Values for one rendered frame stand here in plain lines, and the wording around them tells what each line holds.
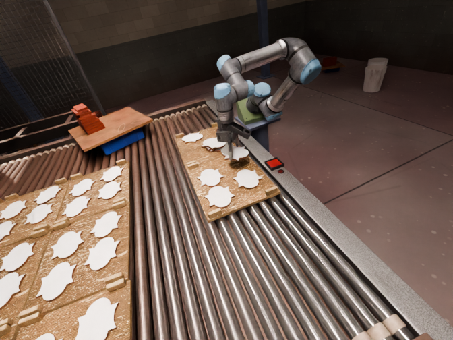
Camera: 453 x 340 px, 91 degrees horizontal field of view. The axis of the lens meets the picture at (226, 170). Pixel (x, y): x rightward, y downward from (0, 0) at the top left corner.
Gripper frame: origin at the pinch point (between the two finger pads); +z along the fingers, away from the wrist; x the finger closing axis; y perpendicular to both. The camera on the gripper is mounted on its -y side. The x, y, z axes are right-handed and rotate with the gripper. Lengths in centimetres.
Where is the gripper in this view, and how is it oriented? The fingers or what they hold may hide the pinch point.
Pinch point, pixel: (234, 152)
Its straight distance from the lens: 118.6
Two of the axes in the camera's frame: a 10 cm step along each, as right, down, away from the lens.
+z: 1.3, 7.8, 6.2
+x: -3.3, 6.2, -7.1
